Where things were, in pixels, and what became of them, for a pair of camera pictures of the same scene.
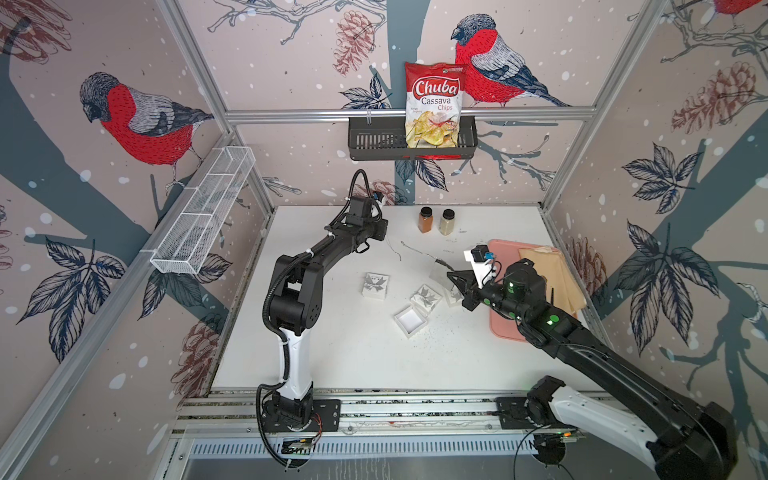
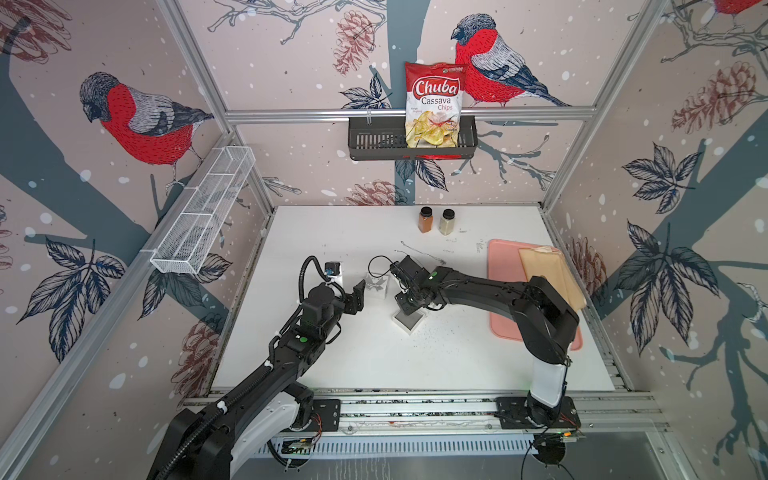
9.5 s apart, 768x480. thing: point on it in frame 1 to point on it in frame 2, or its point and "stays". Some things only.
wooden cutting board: x=551 y=265 stays
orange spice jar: x=425 y=219 stays
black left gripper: x=382 y=224 to x=355 y=300
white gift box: x=410 y=321 stays
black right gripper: x=462 y=278 to x=399 y=301
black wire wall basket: x=385 y=138 stays
